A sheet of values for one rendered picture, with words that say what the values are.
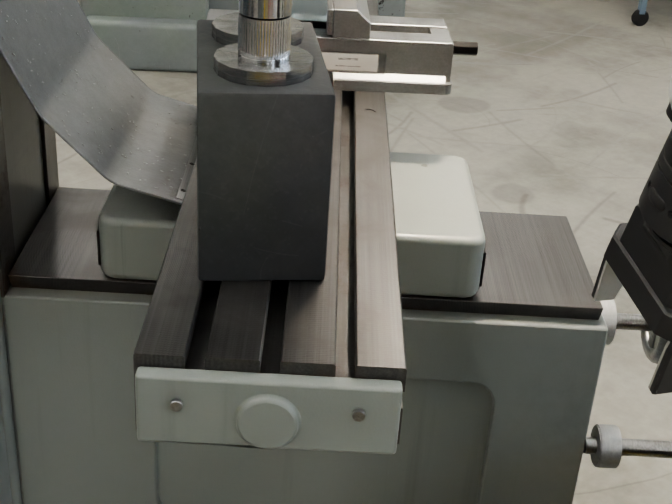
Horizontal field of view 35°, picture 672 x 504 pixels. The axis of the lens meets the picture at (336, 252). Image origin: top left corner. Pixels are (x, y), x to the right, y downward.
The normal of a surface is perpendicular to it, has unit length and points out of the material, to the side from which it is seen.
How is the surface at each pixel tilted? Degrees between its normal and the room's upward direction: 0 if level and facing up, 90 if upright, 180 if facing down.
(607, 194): 0
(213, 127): 90
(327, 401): 90
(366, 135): 0
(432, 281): 90
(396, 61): 90
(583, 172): 0
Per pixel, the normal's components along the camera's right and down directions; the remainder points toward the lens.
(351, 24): 0.03, 0.47
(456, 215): 0.06, -0.88
